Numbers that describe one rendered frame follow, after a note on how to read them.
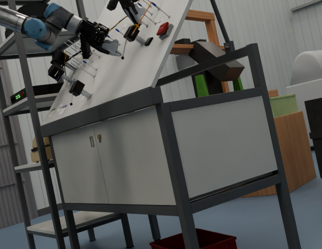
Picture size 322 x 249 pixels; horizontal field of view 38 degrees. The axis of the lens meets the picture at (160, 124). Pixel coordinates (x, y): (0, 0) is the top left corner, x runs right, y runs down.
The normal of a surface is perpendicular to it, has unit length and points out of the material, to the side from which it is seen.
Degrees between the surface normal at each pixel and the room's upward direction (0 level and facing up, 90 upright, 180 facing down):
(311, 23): 90
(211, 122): 90
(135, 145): 90
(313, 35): 90
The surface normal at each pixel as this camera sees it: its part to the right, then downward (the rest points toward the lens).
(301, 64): -0.75, 0.15
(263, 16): 0.69, -0.15
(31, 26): -0.07, 0.00
